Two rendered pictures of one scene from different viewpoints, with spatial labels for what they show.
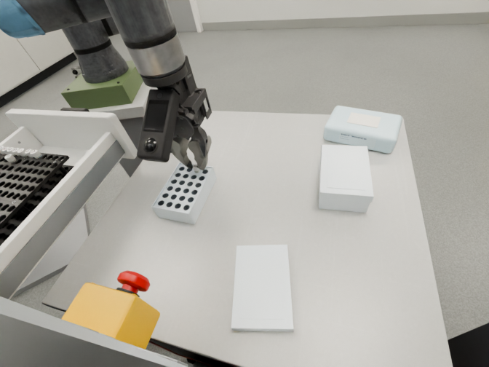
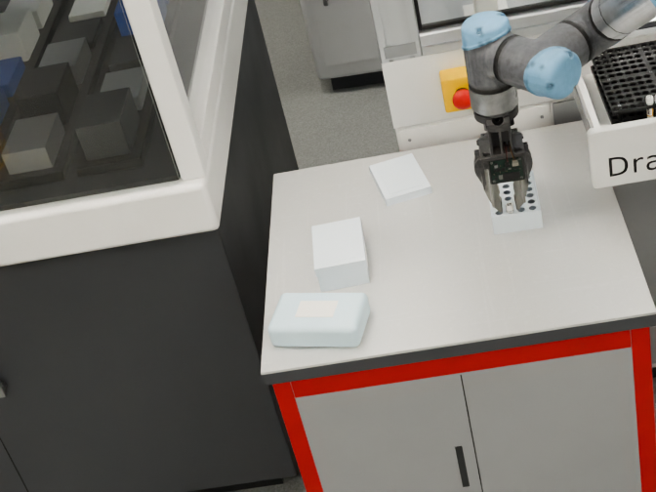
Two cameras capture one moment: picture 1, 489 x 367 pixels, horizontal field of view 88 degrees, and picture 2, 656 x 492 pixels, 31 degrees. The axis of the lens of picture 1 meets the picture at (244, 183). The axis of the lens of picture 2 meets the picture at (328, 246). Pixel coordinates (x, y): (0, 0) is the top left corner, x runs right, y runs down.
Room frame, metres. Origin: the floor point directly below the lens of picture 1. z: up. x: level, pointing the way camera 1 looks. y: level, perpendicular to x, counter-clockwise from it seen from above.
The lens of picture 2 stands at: (1.87, -0.65, 1.97)
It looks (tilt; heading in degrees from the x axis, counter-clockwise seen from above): 36 degrees down; 164
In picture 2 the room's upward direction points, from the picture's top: 14 degrees counter-clockwise
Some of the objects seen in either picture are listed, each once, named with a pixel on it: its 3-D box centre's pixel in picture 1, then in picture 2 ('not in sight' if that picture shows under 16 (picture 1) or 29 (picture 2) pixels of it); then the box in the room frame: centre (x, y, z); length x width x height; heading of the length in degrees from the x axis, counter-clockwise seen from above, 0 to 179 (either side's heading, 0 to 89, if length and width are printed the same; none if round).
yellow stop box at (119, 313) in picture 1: (116, 314); (461, 89); (0.11, 0.18, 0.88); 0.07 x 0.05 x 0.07; 66
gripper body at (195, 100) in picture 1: (177, 100); (500, 141); (0.42, 0.08, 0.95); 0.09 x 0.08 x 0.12; 154
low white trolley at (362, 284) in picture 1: (266, 267); (468, 389); (0.34, -0.01, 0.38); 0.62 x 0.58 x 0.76; 66
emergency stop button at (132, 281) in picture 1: (131, 285); (463, 98); (0.14, 0.16, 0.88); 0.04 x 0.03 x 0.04; 66
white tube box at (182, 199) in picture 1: (186, 191); (513, 201); (0.36, 0.12, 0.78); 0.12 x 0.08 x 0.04; 154
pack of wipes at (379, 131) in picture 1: (362, 127); (319, 318); (0.44, -0.29, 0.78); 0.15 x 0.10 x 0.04; 52
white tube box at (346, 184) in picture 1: (343, 176); (340, 254); (0.31, -0.19, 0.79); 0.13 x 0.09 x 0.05; 159
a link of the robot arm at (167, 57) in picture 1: (156, 54); (495, 95); (0.42, 0.09, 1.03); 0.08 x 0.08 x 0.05
